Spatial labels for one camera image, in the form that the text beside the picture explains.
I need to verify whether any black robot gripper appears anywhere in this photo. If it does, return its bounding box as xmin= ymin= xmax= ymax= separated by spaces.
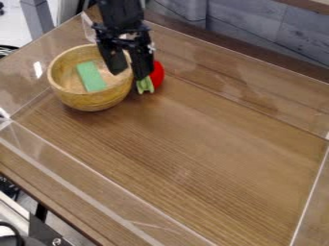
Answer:
xmin=91 ymin=22 xmax=155 ymax=81

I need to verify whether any green rectangular block stick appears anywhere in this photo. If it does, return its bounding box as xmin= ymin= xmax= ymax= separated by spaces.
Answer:
xmin=76 ymin=61 xmax=107 ymax=92

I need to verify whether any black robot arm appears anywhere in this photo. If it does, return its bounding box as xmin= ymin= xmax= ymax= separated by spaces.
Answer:
xmin=91 ymin=0 xmax=154 ymax=81

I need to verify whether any brown wooden bowl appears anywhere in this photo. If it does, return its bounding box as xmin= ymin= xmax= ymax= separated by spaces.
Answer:
xmin=48 ymin=44 xmax=134 ymax=111

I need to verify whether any red plush strawberry toy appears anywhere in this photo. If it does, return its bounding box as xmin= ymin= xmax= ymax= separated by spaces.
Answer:
xmin=137 ymin=61 xmax=165 ymax=94

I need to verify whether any grey table leg post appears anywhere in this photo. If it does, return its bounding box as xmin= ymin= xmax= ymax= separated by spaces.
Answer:
xmin=19 ymin=0 xmax=55 ymax=39

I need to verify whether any clear acrylic tray enclosure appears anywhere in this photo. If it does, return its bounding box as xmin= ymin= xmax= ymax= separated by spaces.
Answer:
xmin=0 ymin=15 xmax=329 ymax=246

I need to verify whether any black clamp bracket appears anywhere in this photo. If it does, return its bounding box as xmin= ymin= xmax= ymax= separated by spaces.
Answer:
xmin=26 ymin=215 xmax=75 ymax=246

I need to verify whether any black cable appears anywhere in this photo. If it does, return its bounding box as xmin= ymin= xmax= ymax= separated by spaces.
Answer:
xmin=0 ymin=220 xmax=24 ymax=246

